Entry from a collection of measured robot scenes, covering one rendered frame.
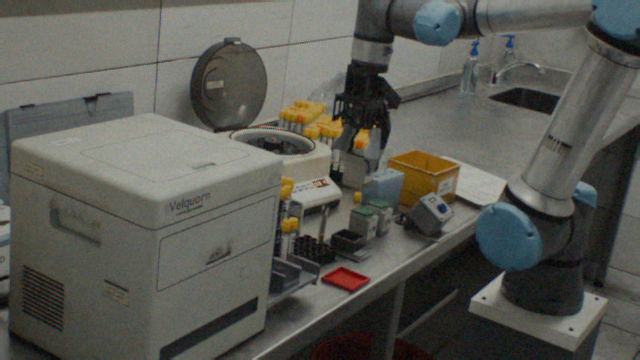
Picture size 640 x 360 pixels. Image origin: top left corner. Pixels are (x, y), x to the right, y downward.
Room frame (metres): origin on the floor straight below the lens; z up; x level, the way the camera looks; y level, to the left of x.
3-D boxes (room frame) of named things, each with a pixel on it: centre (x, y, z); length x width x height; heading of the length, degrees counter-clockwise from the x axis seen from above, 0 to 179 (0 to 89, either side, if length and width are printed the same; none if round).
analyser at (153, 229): (1.17, 0.25, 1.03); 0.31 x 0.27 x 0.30; 150
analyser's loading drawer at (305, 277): (1.29, 0.08, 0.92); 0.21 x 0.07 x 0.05; 150
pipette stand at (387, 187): (1.80, -0.11, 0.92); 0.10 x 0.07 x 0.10; 145
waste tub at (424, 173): (1.94, -0.21, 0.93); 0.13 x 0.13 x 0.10; 56
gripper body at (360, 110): (1.55, -0.04, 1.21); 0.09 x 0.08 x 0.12; 151
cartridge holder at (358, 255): (1.57, -0.05, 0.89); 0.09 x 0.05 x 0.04; 60
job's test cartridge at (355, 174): (1.58, -0.05, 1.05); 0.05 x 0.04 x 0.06; 61
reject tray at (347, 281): (1.44, -0.05, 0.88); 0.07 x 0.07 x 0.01; 60
